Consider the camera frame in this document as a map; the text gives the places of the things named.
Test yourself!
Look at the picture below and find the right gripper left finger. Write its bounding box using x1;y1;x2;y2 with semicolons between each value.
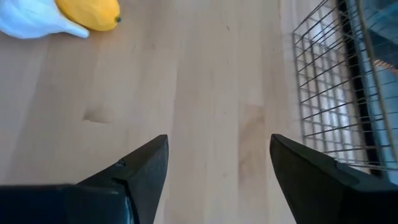
0;134;170;224

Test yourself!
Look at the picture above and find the white garlic bulb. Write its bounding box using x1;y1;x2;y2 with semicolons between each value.
0;0;90;40

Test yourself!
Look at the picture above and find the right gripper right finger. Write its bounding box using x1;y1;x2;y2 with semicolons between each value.
269;133;398;224

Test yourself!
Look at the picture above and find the person's shoe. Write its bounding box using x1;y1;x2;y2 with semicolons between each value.
360;0;398;76

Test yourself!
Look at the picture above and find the bronze wire basket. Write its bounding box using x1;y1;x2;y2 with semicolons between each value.
292;0;398;172

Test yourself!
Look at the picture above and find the lemon with dark stem tip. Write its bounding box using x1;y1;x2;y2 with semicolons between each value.
55;0;122;32

